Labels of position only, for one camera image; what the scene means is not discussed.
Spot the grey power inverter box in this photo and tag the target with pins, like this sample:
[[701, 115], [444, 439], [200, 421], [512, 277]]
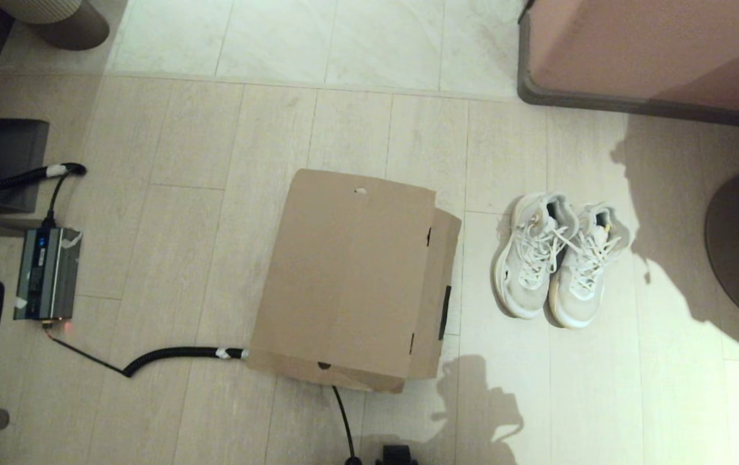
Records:
[[48, 271]]

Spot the round ribbed beige stool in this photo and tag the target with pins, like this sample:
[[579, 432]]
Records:
[[53, 16]]

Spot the pink furniture with grey base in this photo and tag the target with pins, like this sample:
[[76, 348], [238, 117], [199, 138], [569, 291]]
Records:
[[654, 51]]

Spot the brown cardboard shoe box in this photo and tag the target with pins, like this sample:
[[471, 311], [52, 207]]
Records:
[[350, 278]]

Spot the white lace-up sneaker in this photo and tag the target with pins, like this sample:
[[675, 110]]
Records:
[[586, 278], [531, 265]]

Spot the grey black robot base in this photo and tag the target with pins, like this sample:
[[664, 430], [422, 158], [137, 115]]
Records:
[[396, 456]]

